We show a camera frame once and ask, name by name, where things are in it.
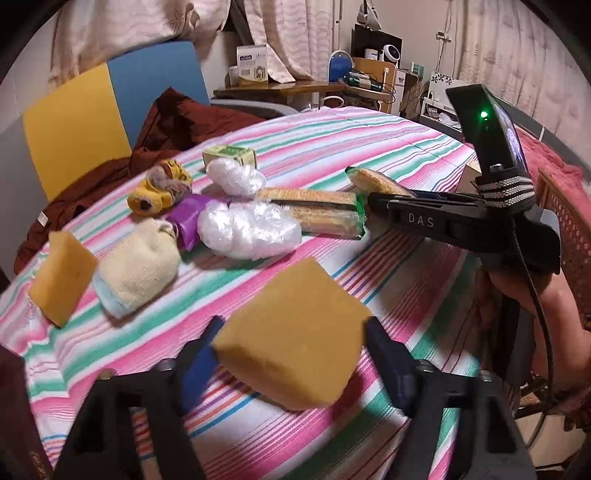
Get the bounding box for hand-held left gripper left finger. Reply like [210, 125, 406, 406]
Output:
[54, 316, 225, 480]

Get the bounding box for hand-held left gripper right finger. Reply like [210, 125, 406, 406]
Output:
[365, 318, 537, 480]

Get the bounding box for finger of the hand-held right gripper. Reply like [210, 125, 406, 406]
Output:
[367, 190, 484, 216]

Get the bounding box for green cracker packet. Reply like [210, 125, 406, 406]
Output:
[345, 166, 416, 198]
[256, 187, 368, 241]

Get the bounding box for yellow sponge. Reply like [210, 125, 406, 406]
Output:
[210, 257, 374, 411]
[28, 231, 99, 328]

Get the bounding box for cream sock with blue cuff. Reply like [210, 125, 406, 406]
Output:
[92, 218, 181, 319]

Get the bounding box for purple snack packet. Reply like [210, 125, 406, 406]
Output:
[164, 194, 218, 252]

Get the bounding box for clear plastic bag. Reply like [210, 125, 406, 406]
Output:
[205, 158, 267, 200]
[197, 200, 303, 260]

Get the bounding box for person's right forearm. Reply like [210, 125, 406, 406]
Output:
[531, 276, 591, 393]

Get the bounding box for person's right hand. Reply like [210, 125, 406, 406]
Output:
[475, 269, 563, 329]

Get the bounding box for wicker headboard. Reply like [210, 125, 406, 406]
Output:
[537, 167, 591, 324]

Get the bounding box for striped pink green blanket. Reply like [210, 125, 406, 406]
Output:
[0, 106, 488, 480]

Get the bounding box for wooden cabinet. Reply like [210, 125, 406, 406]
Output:
[346, 56, 399, 114]

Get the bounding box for blue round appliance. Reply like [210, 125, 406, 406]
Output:
[328, 51, 355, 85]

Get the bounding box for wooden side table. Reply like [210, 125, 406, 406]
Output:
[213, 79, 348, 112]

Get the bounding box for small green box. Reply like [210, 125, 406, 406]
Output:
[202, 144, 257, 174]

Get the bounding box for yellow patterned sock bundle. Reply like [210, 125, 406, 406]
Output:
[127, 158, 194, 217]

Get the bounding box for white blue carton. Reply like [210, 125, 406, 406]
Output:
[235, 45, 270, 86]

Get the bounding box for dark red garment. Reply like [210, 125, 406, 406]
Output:
[13, 87, 269, 277]

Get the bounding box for grey yellow blue chair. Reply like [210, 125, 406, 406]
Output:
[22, 40, 301, 204]

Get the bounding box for pale patterned curtain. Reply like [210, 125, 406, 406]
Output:
[48, 0, 345, 88]

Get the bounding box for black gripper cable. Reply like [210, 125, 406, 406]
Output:
[512, 228, 561, 407]

